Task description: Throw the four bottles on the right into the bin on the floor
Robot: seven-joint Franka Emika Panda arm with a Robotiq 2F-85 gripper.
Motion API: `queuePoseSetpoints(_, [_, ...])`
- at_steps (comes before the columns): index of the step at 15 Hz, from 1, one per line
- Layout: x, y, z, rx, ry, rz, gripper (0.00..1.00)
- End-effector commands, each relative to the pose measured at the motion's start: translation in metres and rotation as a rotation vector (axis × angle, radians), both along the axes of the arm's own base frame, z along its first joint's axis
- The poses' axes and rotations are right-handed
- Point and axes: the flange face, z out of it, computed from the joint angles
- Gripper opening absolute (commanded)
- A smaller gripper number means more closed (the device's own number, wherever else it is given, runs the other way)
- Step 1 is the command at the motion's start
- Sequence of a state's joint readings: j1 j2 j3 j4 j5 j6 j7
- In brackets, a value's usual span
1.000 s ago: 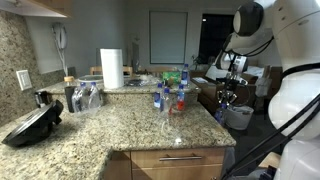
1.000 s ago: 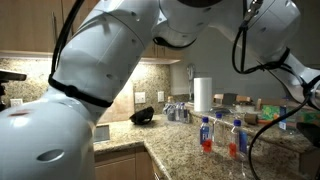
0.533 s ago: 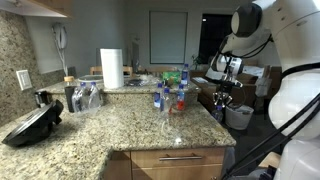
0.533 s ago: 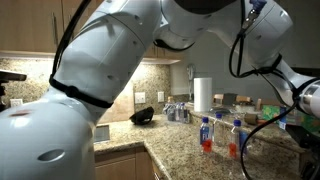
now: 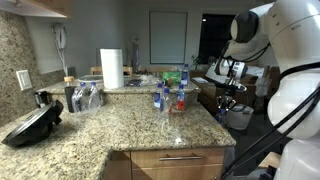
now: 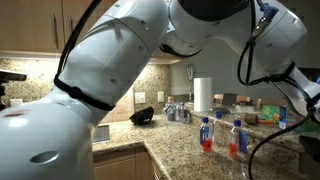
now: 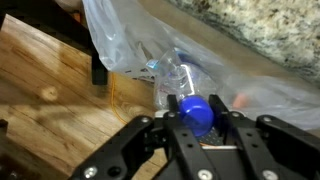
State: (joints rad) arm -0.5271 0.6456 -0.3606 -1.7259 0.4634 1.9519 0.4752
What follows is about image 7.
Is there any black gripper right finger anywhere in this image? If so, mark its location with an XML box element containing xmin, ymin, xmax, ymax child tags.
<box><xmin>209</xmin><ymin>94</ymin><xmax>320</xmax><ymax>180</ymax></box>

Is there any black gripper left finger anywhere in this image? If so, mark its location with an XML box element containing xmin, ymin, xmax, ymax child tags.
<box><xmin>69</xmin><ymin>94</ymin><xmax>223</xmax><ymax>180</ymax></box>

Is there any clear Fiji water bottle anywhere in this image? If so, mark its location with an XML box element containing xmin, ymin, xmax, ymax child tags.
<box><xmin>153</xmin><ymin>48</ymin><xmax>216</xmax><ymax>138</ymax></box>

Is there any wooden lower cabinet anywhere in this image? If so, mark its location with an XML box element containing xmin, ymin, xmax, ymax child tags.
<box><xmin>138</xmin><ymin>0</ymin><xmax>320</xmax><ymax>89</ymax></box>

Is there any black metal stand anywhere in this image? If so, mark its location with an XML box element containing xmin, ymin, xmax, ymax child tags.
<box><xmin>0</xmin><ymin>0</ymin><xmax>109</xmax><ymax>86</ymax></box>

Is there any clear printed plastic bag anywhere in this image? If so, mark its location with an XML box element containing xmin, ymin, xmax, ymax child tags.
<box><xmin>81</xmin><ymin>0</ymin><xmax>320</xmax><ymax>131</ymax></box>

